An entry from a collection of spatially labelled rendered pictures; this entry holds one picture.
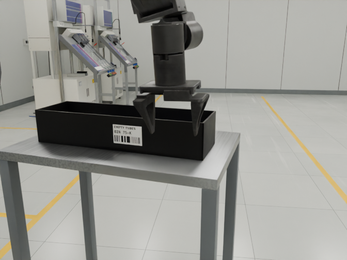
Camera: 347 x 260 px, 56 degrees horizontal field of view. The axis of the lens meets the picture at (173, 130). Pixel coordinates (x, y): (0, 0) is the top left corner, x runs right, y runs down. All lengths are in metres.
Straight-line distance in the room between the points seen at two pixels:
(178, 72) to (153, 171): 0.36
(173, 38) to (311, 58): 7.10
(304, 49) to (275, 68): 0.70
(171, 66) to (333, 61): 7.25
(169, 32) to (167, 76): 0.07
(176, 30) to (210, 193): 0.43
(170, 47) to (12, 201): 0.81
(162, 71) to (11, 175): 0.72
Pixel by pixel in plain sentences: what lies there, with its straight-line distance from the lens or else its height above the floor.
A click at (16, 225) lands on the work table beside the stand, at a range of 1.23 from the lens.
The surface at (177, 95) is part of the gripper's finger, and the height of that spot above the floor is 1.04.
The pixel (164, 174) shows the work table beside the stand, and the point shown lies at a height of 0.79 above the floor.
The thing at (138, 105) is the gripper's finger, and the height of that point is 1.02.
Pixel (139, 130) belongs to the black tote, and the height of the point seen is 0.87.
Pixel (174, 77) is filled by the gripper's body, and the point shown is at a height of 1.07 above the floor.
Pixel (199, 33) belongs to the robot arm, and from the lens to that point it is 0.65.
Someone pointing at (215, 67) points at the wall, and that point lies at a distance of 7.36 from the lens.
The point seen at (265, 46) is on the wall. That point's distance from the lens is 7.41.
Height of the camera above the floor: 1.13
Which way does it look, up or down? 15 degrees down
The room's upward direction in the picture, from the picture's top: straight up
